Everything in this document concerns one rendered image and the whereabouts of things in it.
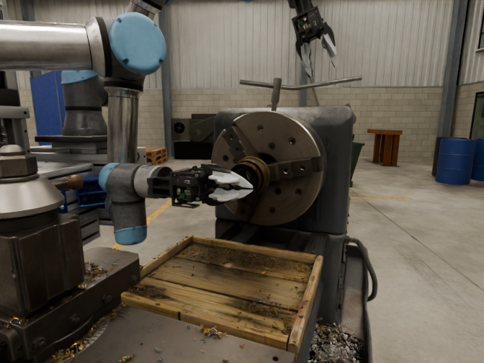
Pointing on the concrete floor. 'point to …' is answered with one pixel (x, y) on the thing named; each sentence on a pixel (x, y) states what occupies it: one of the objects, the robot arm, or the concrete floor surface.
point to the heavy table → (386, 146)
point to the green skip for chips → (355, 158)
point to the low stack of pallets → (156, 155)
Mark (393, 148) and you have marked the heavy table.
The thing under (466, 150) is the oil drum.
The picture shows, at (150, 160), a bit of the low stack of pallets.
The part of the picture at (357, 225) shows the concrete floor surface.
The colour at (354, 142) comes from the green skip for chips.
